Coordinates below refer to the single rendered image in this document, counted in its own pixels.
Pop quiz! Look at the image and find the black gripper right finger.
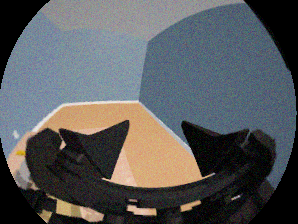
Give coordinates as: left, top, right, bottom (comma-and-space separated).
181, 120, 249, 177

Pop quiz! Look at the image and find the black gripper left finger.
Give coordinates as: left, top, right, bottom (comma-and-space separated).
59, 120, 129, 180

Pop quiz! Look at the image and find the grey flat panel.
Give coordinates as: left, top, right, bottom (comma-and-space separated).
13, 159, 35, 190

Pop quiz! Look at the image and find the yellow flat bar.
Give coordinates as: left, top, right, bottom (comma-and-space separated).
16, 149, 25, 157

